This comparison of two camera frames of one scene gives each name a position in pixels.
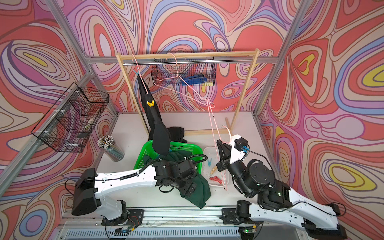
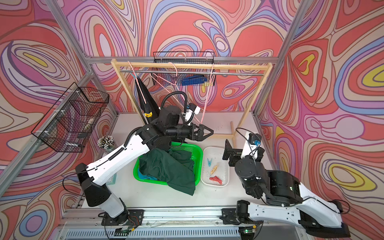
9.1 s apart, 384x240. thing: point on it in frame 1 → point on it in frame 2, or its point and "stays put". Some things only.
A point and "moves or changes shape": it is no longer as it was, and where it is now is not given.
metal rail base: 172,223 stays put
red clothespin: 215,178 stays put
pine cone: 108,144 stays put
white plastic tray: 211,175 stays put
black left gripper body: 185,186 → 190,135
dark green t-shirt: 202,192 moves or changes shape
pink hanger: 210,105 → 166,81
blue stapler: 194,80 stays put
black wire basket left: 69,124 stays put
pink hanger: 209,102 → 211,80
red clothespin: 217,179 stays put
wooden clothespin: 214,169 stays put
